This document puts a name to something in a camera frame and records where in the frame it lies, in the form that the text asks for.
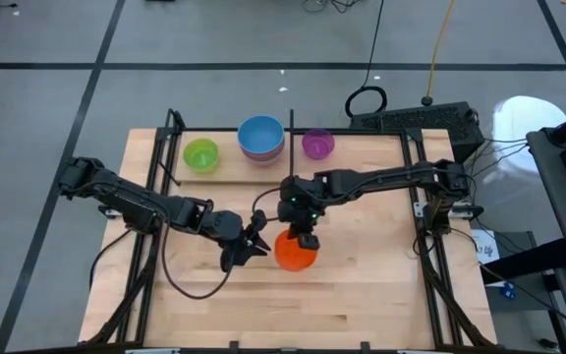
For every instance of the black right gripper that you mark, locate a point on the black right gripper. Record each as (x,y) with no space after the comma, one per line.
(302,201)

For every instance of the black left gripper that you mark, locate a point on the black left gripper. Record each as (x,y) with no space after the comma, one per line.
(226,227)

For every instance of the orange plastic bowl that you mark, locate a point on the orange plastic bowl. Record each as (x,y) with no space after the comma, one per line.
(290,258)

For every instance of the red-orange plastic bowl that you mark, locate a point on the red-orange plastic bowl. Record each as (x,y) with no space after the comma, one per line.
(262,156)

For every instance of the green plastic bowl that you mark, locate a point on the green plastic bowl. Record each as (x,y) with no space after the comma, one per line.
(200,156)

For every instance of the blue plastic bowl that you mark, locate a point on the blue plastic bowl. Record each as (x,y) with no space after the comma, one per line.
(261,134)

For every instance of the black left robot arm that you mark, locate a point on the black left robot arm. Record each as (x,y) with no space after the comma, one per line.
(130,196)

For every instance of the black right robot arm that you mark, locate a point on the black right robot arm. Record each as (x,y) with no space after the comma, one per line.
(386,177)

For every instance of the purple plastic bowl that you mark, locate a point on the purple plastic bowl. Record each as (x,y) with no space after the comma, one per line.
(318,145)

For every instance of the black computer box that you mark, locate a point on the black computer box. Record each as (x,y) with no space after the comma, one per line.
(425,120)

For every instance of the white paper sheet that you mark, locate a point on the white paper sheet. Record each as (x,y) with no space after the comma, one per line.
(484,246)

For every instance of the small blue object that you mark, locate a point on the small blue object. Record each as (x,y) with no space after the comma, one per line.
(508,291)

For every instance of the black desk beam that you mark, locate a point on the black desk beam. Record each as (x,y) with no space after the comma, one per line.
(524,263)

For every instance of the black aluminium table frame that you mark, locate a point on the black aluminium table frame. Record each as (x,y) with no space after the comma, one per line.
(371,131)

